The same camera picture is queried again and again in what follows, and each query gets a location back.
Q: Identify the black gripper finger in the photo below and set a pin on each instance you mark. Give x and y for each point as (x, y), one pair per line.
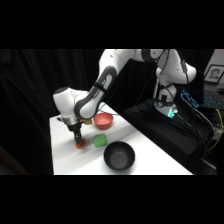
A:
(76, 137)
(81, 137)

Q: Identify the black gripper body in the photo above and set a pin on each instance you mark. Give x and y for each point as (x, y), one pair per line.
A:
(74, 127)

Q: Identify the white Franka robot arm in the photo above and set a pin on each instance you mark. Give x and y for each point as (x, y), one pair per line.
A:
(110, 61)

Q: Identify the red plastic bowl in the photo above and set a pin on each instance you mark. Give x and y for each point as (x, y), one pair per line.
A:
(103, 120)

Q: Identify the black plastic bowl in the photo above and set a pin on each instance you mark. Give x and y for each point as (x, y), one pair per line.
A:
(119, 156)

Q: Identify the green soft block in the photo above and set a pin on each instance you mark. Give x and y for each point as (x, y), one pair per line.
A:
(100, 141)

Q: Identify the black curtain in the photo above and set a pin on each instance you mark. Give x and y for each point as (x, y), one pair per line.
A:
(36, 83)

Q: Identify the black robot stand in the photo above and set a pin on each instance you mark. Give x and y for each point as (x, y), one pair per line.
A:
(156, 133)

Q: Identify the small green light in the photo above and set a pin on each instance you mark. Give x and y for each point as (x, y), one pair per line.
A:
(172, 113)

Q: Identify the teal-lit keyboard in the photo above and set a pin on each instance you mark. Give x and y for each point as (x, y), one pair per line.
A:
(213, 101)

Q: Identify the framed portrait picture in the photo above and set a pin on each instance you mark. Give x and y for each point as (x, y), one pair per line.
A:
(214, 73)

